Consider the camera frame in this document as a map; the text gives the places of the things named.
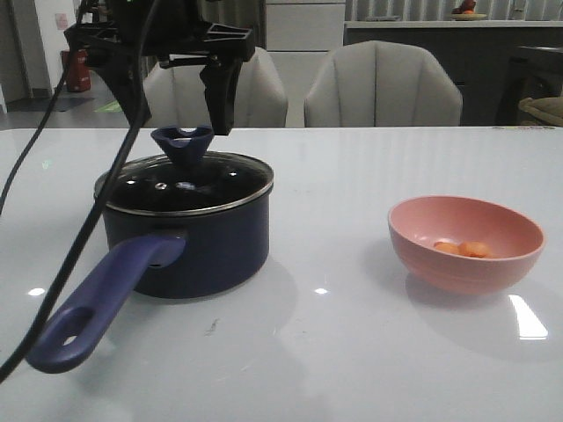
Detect orange ham slices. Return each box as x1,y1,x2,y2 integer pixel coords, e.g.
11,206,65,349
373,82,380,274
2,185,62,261
433,241,493,258

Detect pink bowl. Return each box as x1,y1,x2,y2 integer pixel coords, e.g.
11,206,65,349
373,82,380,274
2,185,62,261
388,195,545,295

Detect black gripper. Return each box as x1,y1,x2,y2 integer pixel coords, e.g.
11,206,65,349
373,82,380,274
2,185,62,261
64,0,255,135

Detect dark appliance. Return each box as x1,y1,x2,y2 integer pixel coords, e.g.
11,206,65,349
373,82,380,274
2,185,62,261
495,46,562,126

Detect red bin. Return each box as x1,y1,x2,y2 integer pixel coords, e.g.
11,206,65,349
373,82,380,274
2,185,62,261
65,49,91,92

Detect glass lid blue knob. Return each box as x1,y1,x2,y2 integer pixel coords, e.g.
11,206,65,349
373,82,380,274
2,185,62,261
106,126,274,217

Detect grey chair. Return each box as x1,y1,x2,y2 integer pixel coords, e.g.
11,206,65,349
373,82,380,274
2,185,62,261
143,47,288,127
303,40,463,127

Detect dark blue saucepan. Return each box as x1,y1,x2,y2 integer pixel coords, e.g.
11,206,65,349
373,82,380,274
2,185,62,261
25,151,274,375

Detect black cable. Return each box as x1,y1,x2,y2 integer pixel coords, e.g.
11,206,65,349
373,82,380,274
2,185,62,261
0,0,161,382

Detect dark kitchen counter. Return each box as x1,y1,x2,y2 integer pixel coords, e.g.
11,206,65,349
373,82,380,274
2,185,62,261
343,20,562,126

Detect right grey chair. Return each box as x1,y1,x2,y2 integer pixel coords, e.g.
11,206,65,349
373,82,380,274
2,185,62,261
303,40,463,127

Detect fruit plate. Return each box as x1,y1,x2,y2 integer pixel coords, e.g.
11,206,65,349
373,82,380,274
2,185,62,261
450,0,487,21

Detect left grey chair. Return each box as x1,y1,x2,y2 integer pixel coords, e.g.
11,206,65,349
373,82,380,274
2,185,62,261
143,47,288,127

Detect beige cushion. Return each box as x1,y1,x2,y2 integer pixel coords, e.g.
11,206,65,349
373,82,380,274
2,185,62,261
518,97,563,127

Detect white cabinet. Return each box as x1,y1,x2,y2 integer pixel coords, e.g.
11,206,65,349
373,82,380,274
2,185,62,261
266,1,346,127

